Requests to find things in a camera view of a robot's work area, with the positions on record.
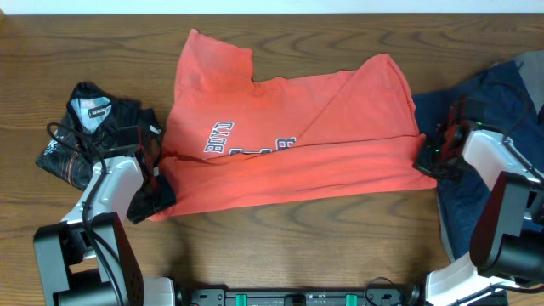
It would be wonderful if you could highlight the navy blue garment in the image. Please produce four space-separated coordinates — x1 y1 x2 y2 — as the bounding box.
413 61 543 261

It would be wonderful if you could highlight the red orange t-shirt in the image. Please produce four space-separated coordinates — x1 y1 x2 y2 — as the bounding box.
154 30 436 221

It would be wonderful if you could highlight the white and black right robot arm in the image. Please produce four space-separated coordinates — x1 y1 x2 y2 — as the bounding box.
414 109 543 305

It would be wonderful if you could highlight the black patterned folded garment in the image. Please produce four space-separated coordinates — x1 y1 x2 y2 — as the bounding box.
36 82 163 192

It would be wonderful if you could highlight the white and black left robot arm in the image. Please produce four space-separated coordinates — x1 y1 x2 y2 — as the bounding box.
33 142 178 306

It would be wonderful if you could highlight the grey garment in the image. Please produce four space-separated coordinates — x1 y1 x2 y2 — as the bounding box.
513 50 544 114

